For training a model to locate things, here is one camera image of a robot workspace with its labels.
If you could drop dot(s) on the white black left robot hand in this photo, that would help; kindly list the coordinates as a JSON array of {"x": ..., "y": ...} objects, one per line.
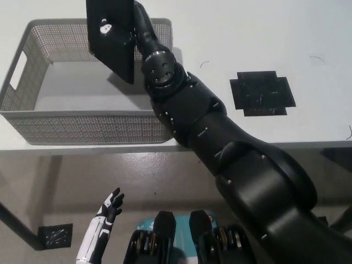
[{"x": 101, "y": 220}]

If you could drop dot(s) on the black notebook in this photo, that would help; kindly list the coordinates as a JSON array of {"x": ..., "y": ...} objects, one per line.
[{"x": 110, "y": 52}]

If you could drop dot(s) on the black table foot plate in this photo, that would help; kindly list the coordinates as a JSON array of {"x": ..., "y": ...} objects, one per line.
[{"x": 55, "y": 236}]

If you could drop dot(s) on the white table leg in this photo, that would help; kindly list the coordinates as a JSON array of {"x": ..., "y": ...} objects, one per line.
[{"x": 52, "y": 192}]

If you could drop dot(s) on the black table floor bar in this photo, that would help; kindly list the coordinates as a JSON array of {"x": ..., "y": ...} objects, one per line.
[{"x": 19, "y": 222}]

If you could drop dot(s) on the grey perforated plastic basket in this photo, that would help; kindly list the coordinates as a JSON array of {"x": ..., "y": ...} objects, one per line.
[{"x": 82, "y": 129}]

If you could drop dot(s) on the black cross-shaped floor mat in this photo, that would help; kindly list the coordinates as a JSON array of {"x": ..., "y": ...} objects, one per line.
[{"x": 261, "y": 93}]

